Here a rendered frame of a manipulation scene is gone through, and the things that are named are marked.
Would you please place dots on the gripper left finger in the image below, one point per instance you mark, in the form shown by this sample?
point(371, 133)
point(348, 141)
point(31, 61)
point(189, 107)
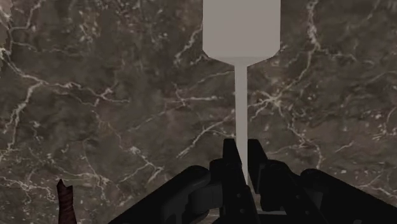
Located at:
point(228, 173)

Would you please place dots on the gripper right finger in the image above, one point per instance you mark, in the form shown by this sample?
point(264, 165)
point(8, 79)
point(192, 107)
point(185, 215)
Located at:
point(279, 186)

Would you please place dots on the grey spatula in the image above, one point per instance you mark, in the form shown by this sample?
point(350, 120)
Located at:
point(241, 31)

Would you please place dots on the dark reddish brown ridged object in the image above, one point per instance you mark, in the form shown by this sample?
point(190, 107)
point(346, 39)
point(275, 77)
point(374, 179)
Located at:
point(65, 204)

